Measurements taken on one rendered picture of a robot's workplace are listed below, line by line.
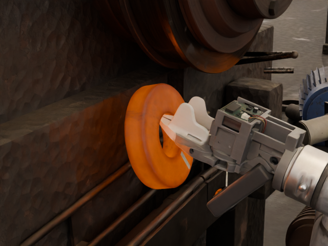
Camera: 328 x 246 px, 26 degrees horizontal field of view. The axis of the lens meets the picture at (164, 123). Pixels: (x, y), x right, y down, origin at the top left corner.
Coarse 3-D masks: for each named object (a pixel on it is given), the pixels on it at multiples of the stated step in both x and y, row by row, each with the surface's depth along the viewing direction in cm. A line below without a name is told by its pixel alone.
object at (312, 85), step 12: (312, 72) 352; (324, 72) 339; (300, 84) 358; (312, 84) 339; (324, 84) 324; (300, 96) 348; (312, 96) 322; (324, 96) 319; (300, 108) 338; (312, 108) 322; (324, 108) 321; (324, 144) 340
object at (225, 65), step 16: (144, 0) 100; (160, 0) 97; (176, 0) 100; (144, 16) 102; (160, 16) 101; (176, 16) 101; (144, 32) 105; (160, 32) 104; (176, 32) 102; (256, 32) 128; (160, 48) 108; (176, 48) 104; (192, 48) 107; (192, 64) 108; (208, 64) 113; (224, 64) 118
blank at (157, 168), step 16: (144, 96) 100; (160, 96) 103; (176, 96) 107; (128, 112) 100; (144, 112) 98; (160, 112) 102; (128, 128) 99; (144, 128) 98; (128, 144) 99; (144, 144) 98; (160, 144) 101; (144, 160) 98; (160, 160) 101; (176, 160) 105; (192, 160) 109; (144, 176) 100; (160, 176) 100; (176, 176) 104
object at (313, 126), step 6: (312, 120) 154; (318, 120) 154; (324, 120) 154; (300, 126) 153; (306, 126) 151; (312, 126) 152; (318, 126) 152; (324, 126) 153; (306, 132) 152; (312, 132) 151; (318, 132) 152; (324, 132) 153; (306, 138) 152; (312, 138) 151; (318, 138) 153; (324, 138) 153; (306, 144) 153; (312, 144) 153
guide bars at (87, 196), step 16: (208, 112) 136; (112, 176) 109; (96, 192) 105; (160, 192) 120; (128, 208) 112; (48, 224) 97; (112, 224) 107; (32, 240) 93; (80, 240) 104; (96, 240) 104
